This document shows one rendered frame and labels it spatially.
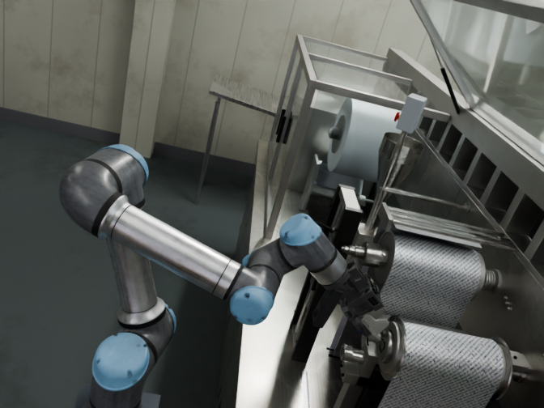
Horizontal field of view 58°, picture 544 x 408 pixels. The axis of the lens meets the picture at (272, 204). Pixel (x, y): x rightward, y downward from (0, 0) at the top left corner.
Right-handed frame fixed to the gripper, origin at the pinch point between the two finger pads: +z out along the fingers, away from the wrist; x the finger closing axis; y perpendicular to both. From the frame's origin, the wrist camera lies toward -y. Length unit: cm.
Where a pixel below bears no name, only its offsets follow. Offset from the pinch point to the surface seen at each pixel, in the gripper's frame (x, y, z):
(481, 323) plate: 19.2, 20.2, 31.0
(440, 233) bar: 21.9, 24.6, 0.2
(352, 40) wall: 367, 44, 20
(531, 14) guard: -4, 56, -46
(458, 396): -8.3, 8.8, 19.5
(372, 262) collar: 19.9, 6.2, -3.7
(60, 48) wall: 362, -168, -129
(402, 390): -8.3, -0.5, 10.5
